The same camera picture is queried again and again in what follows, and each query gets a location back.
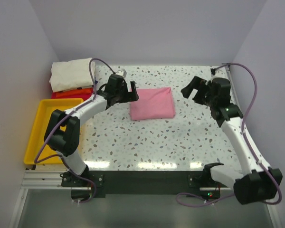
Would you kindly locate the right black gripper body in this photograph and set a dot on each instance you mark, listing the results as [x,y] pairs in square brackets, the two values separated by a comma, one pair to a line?
[208,99]

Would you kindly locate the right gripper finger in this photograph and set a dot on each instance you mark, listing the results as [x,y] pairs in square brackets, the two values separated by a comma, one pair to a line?
[198,84]
[186,91]

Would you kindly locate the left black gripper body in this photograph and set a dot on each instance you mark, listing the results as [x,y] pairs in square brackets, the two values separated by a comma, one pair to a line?
[123,95]

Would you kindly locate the pink t shirt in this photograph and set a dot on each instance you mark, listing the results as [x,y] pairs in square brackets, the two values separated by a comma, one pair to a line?
[153,104]

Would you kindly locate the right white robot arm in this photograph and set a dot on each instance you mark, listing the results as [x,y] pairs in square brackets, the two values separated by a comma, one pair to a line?
[257,181]

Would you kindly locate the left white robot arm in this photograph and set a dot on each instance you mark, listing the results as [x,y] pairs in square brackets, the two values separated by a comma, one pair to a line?
[63,131]

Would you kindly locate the folded red t shirt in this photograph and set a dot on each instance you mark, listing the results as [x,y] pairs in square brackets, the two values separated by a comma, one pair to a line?
[83,96]

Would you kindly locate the folded orange t shirt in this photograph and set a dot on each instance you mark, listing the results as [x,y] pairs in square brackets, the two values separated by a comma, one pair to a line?
[73,92]

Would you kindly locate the folded cream t shirt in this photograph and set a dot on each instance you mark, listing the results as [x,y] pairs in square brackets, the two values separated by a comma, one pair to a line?
[71,74]

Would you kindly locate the yellow plastic tray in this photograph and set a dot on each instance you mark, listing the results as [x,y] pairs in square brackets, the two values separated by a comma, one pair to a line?
[45,109]

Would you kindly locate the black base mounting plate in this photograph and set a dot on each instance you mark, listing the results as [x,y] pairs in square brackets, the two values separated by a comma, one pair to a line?
[99,184]

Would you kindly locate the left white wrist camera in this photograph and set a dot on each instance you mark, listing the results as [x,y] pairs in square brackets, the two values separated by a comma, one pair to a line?
[122,73]

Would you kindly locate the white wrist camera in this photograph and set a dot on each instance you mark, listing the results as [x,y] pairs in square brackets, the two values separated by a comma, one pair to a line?
[122,73]
[213,72]

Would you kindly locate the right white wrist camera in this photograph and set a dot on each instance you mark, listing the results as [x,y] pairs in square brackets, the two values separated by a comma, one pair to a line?
[213,72]

